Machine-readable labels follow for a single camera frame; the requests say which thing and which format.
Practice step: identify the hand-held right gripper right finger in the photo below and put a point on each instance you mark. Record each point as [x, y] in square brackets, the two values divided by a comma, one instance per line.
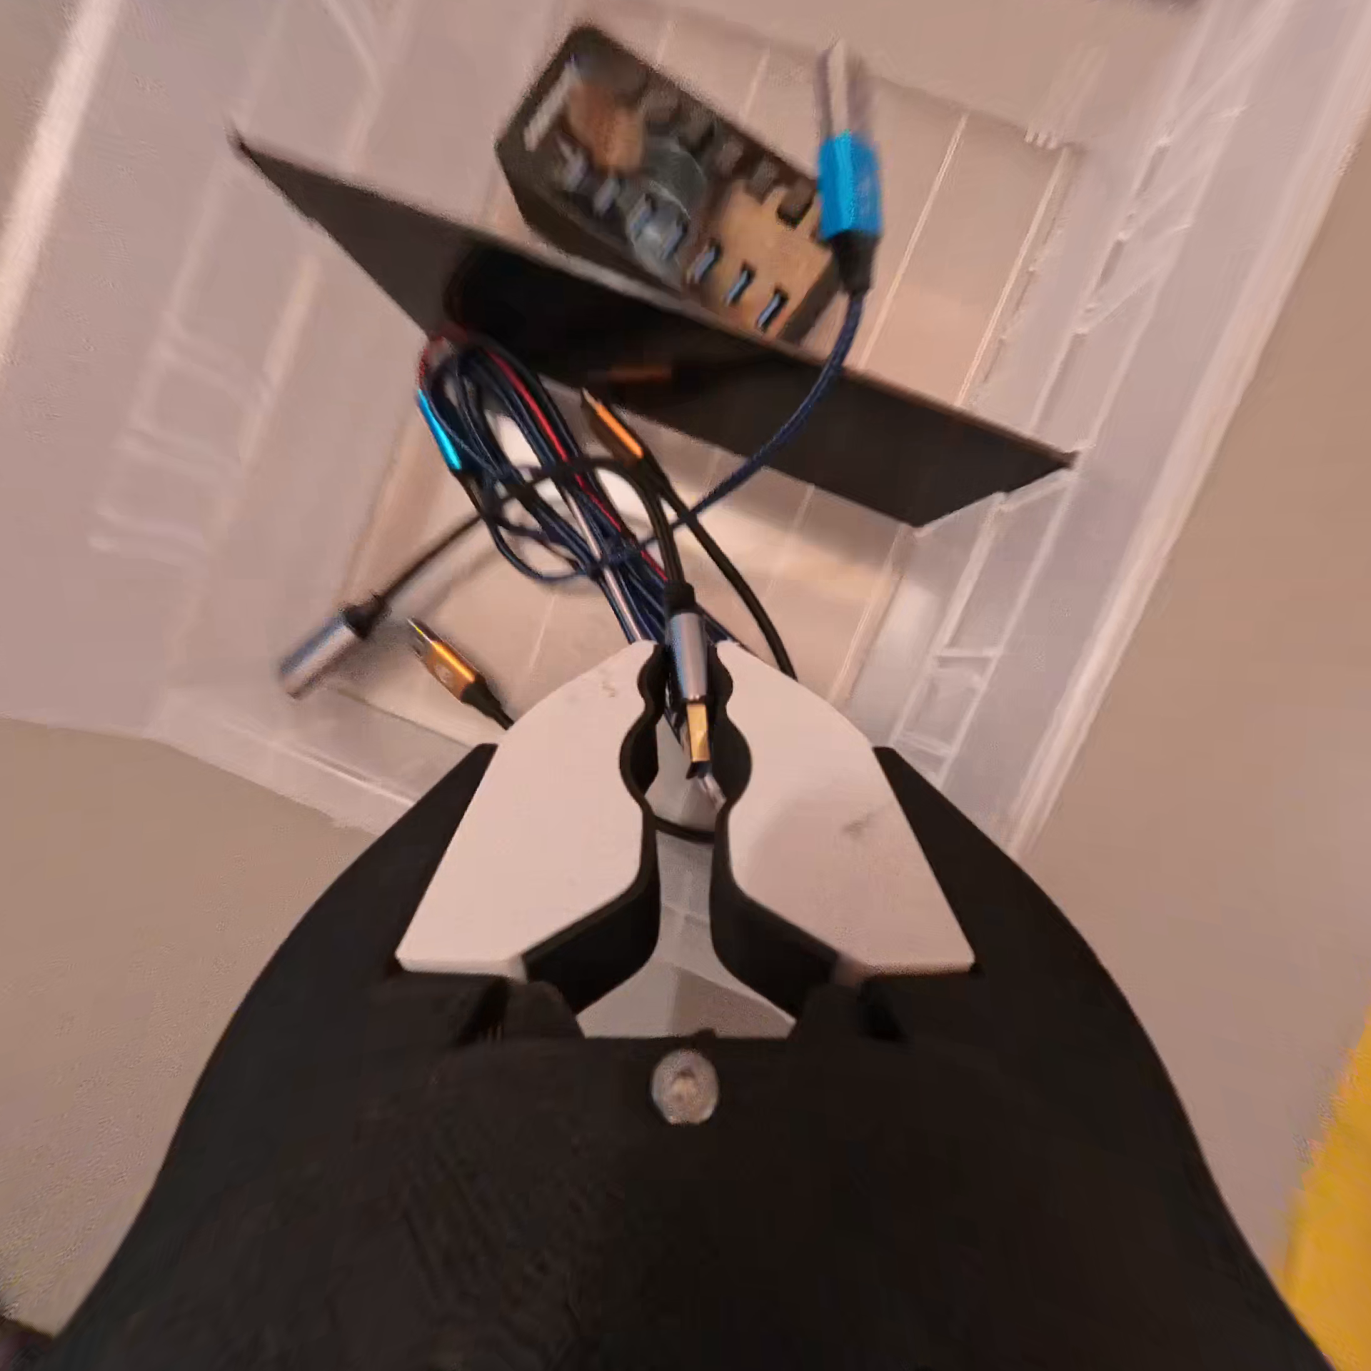
[846, 845]

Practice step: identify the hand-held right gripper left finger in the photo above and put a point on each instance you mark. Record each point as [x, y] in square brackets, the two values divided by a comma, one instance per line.
[537, 835]

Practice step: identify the clear plastic bin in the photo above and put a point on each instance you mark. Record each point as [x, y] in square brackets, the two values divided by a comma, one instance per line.
[216, 427]

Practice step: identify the black USB hub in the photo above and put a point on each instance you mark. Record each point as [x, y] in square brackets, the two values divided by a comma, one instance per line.
[569, 182]

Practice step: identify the black board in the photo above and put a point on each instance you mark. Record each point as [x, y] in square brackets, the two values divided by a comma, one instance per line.
[911, 450]

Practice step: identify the yellow object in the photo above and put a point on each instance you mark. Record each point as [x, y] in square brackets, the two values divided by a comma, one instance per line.
[1340, 1230]

